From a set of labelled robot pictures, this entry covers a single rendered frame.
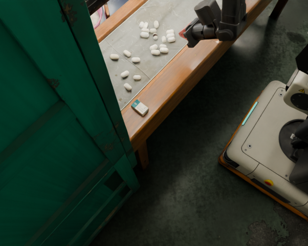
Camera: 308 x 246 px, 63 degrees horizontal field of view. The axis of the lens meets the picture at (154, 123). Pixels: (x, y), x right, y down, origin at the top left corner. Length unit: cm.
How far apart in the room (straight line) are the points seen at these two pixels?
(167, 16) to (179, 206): 110
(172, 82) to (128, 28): 36
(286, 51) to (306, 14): 46
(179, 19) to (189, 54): 22
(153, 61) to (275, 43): 140
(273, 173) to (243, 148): 20
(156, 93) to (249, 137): 72
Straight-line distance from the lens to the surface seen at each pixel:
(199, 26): 94
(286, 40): 238
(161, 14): 128
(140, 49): 115
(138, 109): 95
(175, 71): 105
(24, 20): 29
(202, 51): 113
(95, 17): 132
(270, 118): 162
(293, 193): 156
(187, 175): 168
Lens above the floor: 164
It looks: 68 degrees down
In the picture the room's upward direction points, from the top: 2 degrees counter-clockwise
